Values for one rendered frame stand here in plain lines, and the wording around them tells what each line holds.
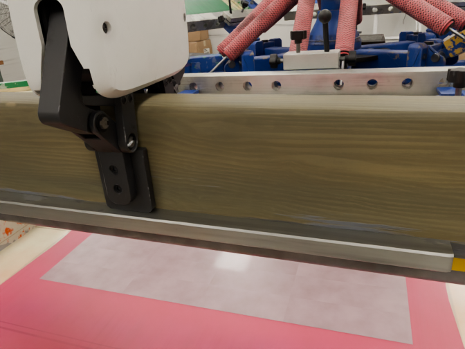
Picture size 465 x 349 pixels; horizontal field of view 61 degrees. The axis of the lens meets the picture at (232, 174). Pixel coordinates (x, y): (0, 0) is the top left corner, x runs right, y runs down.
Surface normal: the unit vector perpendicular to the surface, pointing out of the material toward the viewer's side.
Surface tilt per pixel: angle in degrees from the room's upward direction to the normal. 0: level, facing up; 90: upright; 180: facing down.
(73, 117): 91
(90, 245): 0
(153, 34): 95
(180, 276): 0
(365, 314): 0
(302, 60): 90
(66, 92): 91
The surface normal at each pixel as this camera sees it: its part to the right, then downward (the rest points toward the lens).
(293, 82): -0.31, 0.40
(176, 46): 0.96, 0.13
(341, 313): -0.07, -0.91
